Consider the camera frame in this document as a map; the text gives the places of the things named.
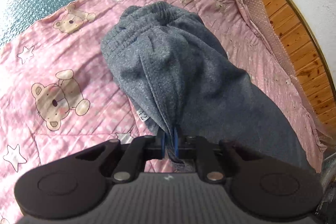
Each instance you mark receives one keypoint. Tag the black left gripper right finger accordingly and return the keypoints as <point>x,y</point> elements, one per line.
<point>212,162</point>

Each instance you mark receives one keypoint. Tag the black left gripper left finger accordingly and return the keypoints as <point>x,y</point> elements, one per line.
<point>122,163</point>

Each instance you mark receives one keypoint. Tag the dark grey sweatpants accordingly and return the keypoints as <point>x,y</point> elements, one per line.
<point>175,70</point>

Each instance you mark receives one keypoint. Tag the pink bear print quilt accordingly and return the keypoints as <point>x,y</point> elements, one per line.
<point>58,96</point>

